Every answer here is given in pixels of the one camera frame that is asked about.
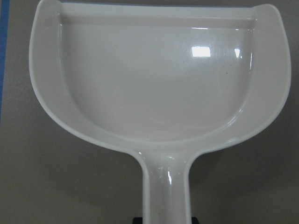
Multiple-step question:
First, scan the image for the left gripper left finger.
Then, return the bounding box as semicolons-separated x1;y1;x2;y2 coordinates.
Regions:
132;217;145;224

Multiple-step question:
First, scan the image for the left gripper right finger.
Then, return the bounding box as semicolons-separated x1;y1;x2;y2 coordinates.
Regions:
192;217;199;224

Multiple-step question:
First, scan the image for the beige plastic dustpan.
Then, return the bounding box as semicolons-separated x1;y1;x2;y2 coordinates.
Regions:
29;0;291;224

